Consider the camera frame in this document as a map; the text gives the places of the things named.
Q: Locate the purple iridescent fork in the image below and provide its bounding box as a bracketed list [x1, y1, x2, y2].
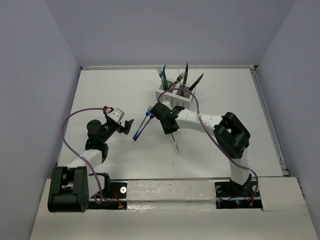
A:
[133, 114, 154, 141]

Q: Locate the plain silver fork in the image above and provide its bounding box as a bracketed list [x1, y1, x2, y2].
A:
[170, 133, 180, 154]

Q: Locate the blue iridescent fork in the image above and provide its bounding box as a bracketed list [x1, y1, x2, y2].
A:
[132, 105, 152, 140]

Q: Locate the silver fork black riveted handle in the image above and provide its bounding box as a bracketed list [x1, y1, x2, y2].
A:
[170, 72, 185, 88]

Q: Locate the silver knife teal marbled handle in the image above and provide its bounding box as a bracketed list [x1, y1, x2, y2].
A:
[188, 73, 204, 92]

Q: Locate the silver fork teal marbled handle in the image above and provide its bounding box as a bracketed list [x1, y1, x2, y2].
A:
[156, 68, 165, 87]

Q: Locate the silver knife black speckled handle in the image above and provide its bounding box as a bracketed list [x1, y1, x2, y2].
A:
[182, 63, 189, 89]

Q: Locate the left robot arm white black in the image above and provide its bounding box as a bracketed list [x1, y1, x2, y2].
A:
[47, 117, 134, 213]

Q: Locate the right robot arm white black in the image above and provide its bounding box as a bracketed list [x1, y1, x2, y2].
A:
[150, 101, 252, 196]

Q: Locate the white perforated utensil caddy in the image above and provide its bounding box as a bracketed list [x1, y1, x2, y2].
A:
[155, 78, 194, 109]

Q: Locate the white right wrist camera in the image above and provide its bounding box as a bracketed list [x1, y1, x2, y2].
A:
[161, 100, 172, 109]

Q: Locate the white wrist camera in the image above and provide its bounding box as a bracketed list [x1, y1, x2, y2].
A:
[106, 108, 125, 125]
[161, 100, 172, 109]

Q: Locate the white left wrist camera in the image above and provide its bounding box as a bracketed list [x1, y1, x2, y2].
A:
[106, 108, 125, 125]

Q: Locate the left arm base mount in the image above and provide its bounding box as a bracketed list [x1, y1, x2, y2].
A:
[88, 180, 128, 210]

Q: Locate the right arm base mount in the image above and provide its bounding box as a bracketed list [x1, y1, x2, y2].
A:
[214, 180, 263, 210]

